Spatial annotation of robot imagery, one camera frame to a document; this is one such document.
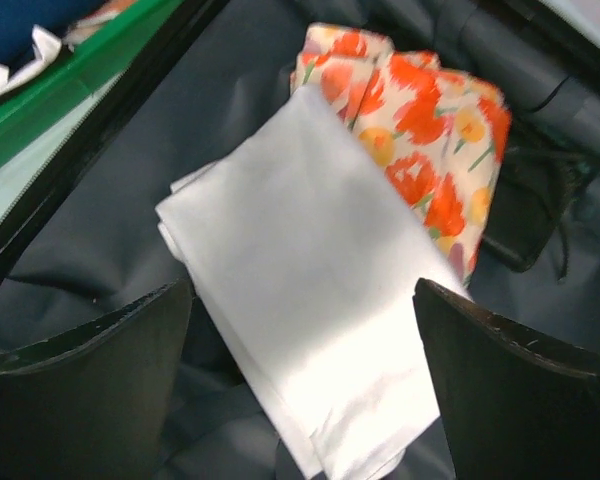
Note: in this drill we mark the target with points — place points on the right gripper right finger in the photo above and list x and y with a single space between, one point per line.
515 403

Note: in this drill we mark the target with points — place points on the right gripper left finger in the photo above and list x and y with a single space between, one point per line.
90 403

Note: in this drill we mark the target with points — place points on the yellow Pikachu hard-shell suitcase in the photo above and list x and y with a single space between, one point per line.
82 241

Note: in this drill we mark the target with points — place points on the white garment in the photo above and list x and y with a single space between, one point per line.
306 260

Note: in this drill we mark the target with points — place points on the green plastic tray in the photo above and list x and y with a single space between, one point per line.
78 73

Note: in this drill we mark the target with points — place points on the orange floral cloth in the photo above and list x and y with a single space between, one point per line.
438 134

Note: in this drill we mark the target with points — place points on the dark blue garment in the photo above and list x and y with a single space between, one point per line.
18 17

